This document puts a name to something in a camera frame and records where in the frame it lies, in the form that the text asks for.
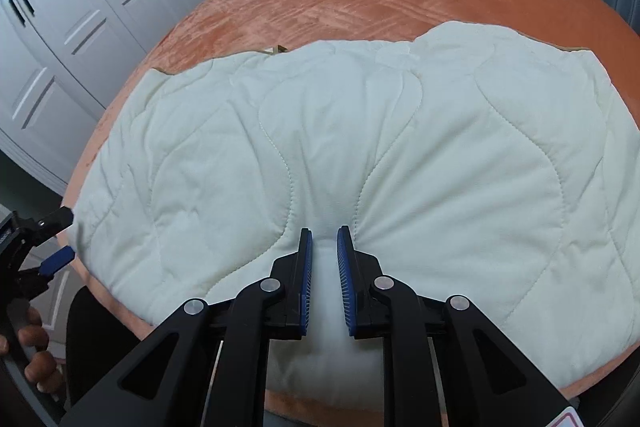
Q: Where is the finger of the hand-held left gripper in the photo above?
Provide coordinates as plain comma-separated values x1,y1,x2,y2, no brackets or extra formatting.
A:
15,246,77,300
30,206,75,240

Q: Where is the dark cloth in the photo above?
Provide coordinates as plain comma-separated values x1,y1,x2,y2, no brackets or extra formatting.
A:
65,284,166,413

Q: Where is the white wardrobe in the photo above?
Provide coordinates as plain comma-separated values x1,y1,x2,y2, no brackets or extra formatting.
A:
0,0,226,195

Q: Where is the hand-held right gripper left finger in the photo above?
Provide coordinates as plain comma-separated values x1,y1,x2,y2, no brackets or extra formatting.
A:
59,228,314,427

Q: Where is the cream quilted jacket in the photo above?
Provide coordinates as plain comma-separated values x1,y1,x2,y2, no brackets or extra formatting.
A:
67,21,640,395

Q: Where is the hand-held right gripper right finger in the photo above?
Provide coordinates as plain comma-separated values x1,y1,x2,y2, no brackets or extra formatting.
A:
336,225,581,427

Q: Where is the person's left hand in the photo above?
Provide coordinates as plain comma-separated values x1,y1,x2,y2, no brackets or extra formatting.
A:
0,304,60,394

